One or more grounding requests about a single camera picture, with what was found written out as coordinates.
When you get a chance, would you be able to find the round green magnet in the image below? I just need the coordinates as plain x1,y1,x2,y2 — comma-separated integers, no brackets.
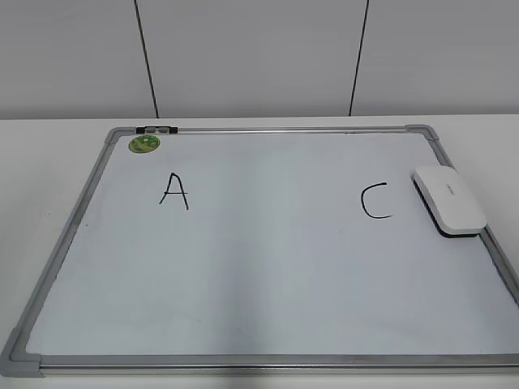
128,135,161,154

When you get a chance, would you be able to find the white whiteboard eraser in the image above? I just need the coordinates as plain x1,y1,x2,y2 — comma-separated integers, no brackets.
411,165,487,237

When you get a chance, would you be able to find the white magnetic whiteboard grey frame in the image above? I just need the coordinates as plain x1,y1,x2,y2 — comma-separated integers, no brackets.
1,125,518,377

